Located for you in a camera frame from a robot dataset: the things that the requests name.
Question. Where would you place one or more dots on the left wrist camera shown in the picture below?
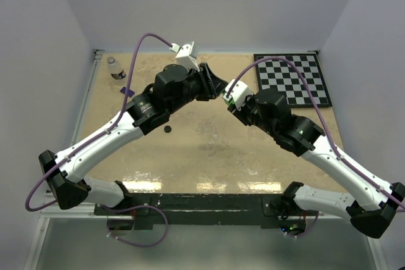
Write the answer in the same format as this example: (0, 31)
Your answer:
(186, 55)

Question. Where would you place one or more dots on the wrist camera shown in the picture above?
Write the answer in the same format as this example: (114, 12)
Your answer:
(239, 93)
(186, 55)

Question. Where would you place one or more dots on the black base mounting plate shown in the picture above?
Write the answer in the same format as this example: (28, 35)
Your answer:
(146, 210)

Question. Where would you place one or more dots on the black bottle cap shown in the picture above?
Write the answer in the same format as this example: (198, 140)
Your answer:
(167, 129)

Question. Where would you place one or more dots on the small purple object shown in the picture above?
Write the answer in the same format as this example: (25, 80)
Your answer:
(124, 90)

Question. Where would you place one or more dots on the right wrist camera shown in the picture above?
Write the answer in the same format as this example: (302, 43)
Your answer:
(239, 93)

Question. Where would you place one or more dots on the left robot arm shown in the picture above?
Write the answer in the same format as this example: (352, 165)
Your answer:
(172, 89)

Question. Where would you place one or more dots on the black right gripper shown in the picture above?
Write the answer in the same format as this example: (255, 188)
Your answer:
(240, 114)

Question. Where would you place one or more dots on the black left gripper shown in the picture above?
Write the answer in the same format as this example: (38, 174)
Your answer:
(214, 85)

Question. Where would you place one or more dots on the green plastic bottle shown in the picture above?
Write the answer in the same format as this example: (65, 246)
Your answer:
(228, 99)

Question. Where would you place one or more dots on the clear Pepsi bottle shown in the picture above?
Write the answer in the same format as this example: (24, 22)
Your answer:
(115, 69)

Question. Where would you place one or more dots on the black white chessboard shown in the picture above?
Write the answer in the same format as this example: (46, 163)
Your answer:
(280, 76)

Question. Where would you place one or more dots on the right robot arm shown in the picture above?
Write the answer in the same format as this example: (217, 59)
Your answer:
(368, 203)

